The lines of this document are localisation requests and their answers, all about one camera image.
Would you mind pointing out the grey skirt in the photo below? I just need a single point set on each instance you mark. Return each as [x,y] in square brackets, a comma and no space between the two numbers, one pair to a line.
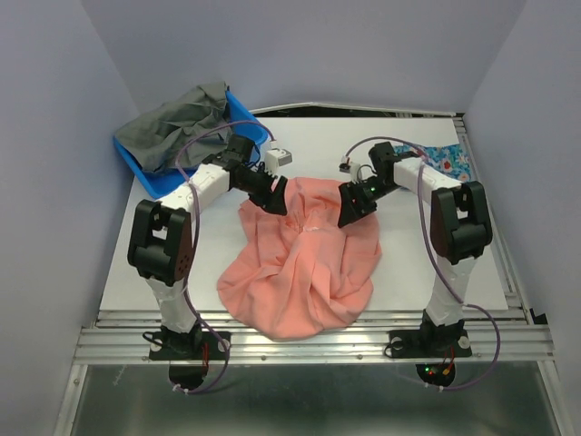
[181,132]

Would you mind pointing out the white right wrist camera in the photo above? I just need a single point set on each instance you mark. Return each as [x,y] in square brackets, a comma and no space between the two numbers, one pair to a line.
[348,166]

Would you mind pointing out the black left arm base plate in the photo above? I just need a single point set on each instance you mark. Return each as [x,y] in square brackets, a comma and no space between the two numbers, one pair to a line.
[197,359]

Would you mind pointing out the pink skirt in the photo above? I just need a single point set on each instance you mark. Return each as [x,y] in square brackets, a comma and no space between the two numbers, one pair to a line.
[301,274]

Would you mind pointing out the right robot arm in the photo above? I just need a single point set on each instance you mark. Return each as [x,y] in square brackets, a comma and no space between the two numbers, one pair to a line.
[454,220]

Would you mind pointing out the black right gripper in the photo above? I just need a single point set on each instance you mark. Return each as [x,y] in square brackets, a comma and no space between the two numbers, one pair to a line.
[352,210]

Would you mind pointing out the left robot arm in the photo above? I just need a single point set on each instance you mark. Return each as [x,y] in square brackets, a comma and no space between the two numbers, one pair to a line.
[165,233]

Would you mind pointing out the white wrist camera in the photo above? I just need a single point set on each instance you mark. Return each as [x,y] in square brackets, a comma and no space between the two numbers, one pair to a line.
[348,166]
[275,158]

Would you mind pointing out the blue floral skirt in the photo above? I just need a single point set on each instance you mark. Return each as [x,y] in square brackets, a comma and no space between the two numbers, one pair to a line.
[450,160]

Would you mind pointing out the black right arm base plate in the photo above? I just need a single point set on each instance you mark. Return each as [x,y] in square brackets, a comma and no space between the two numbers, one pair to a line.
[435,360]

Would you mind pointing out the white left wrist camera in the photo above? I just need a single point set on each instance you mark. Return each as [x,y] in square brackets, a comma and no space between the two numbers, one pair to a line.
[275,158]

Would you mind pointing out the blue plastic bin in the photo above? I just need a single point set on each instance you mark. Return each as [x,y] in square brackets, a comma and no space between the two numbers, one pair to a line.
[158,185]

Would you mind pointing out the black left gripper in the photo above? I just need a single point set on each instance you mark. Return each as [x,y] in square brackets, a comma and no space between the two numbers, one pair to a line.
[272,201]

